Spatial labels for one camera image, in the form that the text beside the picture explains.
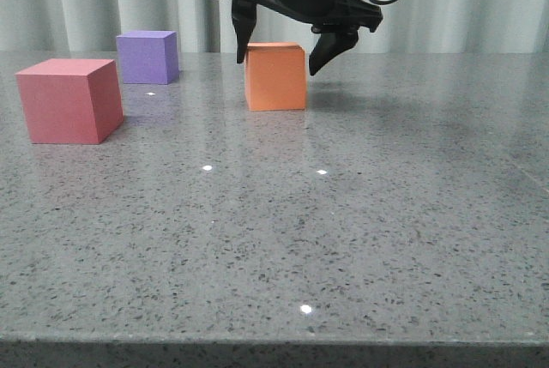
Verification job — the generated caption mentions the purple foam cube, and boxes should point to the purple foam cube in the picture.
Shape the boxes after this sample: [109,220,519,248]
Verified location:
[116,30,179,84]

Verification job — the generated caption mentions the red foam cube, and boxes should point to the red foam cube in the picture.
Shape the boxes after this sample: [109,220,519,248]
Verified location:
[15,58,124,144]

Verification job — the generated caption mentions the pale green curtain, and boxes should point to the pale green curtain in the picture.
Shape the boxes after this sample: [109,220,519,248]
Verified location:
[1,0,548,53]

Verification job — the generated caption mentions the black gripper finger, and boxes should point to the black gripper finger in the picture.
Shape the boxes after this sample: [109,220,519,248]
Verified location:
[232,0,256,63]
[309,31,359,75]

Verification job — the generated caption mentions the orange foam cube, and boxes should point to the orange foam cube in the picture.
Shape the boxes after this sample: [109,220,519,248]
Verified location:
[244,42,307,111]

